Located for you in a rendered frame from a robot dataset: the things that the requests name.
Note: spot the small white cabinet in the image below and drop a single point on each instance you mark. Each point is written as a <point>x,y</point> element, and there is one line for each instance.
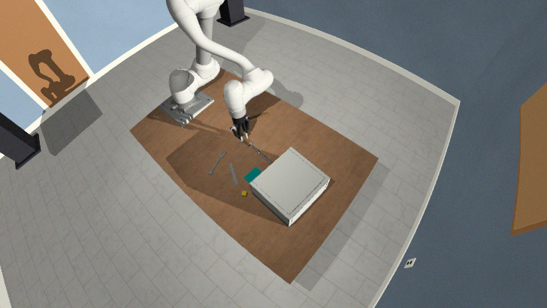
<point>288,185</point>

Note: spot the teal square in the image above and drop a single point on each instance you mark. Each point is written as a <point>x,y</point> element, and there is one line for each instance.
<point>252,175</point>

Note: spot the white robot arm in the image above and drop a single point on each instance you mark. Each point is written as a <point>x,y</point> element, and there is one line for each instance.
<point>195,18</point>

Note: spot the steel hook with wooden handle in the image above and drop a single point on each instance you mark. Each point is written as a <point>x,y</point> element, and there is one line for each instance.
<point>249,143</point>

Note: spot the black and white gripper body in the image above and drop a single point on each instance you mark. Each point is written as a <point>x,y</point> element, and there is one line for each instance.
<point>238,121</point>

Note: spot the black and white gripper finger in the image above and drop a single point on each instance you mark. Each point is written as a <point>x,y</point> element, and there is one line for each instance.
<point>238,132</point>
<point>245,126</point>

